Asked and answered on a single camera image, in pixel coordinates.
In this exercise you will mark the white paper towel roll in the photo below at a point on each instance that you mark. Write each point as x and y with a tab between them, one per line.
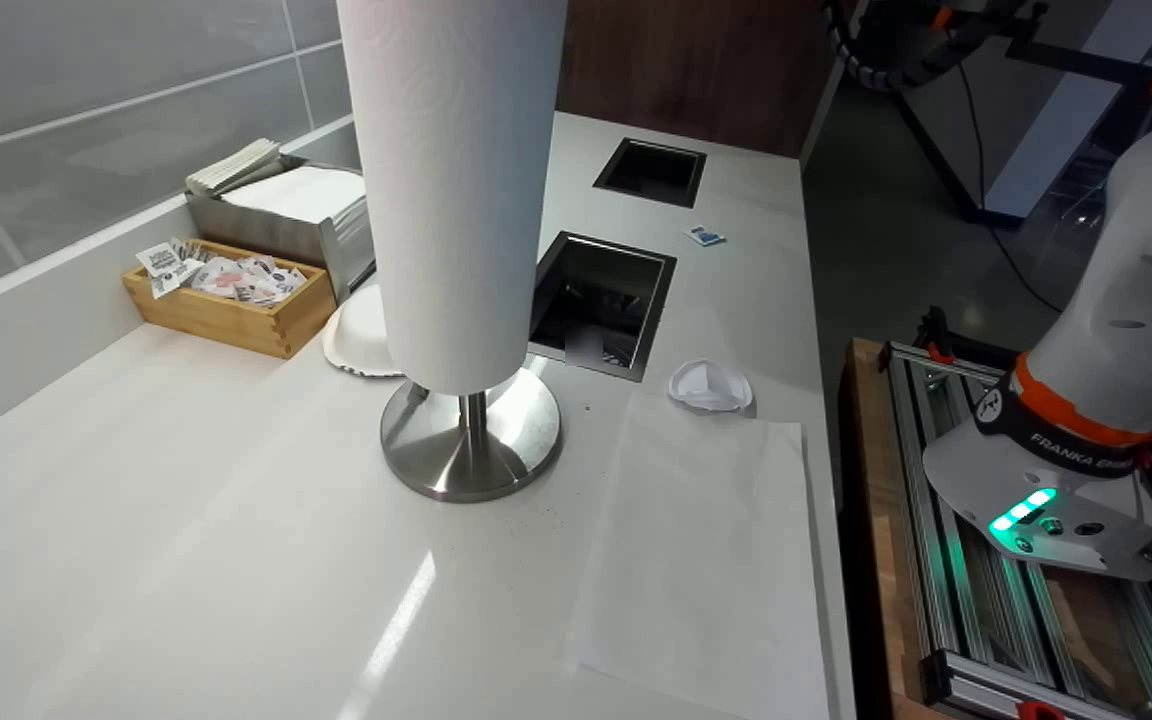
459	184

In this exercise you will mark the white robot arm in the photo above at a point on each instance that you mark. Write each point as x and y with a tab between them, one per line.
1139	304

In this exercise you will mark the silver paper towel stand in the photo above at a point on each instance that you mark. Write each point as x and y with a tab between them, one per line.
471	466

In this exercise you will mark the steel-rimmed counter opening with trash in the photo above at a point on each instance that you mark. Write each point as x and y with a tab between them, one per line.
603	301

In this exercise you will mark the small white cloth piece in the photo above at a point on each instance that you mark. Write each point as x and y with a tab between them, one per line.
709	385

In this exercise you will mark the small blue white packet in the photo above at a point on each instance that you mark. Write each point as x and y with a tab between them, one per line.
709	236

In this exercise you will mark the empty steel-rimmed counter opening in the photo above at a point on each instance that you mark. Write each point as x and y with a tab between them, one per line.
651	168

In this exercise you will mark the white paper bowl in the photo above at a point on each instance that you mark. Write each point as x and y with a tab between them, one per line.
356	343

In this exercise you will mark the white paper sheet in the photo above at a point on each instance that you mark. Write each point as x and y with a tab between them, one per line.
700	561

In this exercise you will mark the dark wood cabinet panel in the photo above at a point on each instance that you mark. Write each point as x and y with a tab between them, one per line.
709	66

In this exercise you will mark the white napkin box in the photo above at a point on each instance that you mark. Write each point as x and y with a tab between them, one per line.
288	212

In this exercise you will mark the wooden box with packets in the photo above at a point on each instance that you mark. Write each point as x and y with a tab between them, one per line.
239	321

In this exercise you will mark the wooden base board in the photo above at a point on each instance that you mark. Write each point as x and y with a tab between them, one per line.
879	535

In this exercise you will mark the aluminium rail frame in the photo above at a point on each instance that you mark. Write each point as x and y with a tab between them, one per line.
988	627

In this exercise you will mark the black metal tripod frame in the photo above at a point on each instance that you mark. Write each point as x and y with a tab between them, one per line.
988	52

